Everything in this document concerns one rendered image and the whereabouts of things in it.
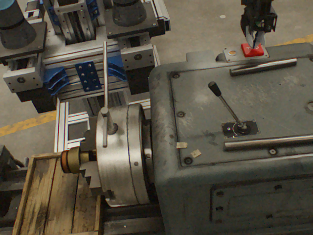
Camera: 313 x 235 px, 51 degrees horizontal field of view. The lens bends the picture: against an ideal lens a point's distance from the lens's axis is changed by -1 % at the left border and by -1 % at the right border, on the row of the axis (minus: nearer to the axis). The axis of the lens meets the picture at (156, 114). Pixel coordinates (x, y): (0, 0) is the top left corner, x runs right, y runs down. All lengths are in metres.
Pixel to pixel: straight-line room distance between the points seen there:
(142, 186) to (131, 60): 0.64
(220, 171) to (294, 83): 0.37
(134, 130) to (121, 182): 0.15
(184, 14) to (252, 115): 2.90
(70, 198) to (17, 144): 1.60
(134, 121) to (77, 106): 1.65
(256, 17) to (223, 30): 2.50
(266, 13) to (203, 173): 0.47
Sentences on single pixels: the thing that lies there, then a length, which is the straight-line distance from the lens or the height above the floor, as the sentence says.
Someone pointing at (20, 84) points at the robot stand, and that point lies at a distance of 1.50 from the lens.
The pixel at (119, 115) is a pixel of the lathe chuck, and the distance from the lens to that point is 0.97.
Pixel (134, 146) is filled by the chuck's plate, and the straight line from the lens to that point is 0.91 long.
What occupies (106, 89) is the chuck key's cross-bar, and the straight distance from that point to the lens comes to 0.93.
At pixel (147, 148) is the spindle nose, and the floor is 1.17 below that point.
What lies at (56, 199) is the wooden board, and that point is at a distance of 1.29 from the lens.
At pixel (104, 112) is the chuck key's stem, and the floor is 1.32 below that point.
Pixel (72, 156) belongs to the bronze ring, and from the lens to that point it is 1.07.
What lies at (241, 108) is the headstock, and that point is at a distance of 0.93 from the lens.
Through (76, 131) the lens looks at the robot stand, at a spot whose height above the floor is 0.21.
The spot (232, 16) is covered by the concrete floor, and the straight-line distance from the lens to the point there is 3.67.
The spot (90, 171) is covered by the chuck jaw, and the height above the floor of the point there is 1.11.
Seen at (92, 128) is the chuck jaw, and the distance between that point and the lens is 1.05.
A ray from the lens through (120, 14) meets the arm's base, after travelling 1.45.
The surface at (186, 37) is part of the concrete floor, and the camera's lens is 3.38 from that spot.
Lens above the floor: 1.93
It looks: 47 degrees down
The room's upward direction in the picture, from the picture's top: 10 degrees counter-clockwise
